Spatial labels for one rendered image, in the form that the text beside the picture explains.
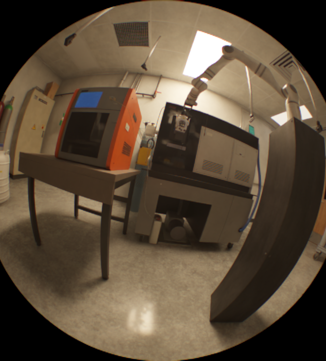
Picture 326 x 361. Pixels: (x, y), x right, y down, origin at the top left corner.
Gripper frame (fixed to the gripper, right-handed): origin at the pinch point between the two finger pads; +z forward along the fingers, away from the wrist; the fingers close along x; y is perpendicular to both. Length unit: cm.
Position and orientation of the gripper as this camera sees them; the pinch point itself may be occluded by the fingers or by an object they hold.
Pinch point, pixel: (186, 109)
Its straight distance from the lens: 113.1
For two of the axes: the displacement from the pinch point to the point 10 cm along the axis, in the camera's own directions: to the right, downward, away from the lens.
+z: -0.6, -1.0, 9.9
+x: -9.7, -2.1, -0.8
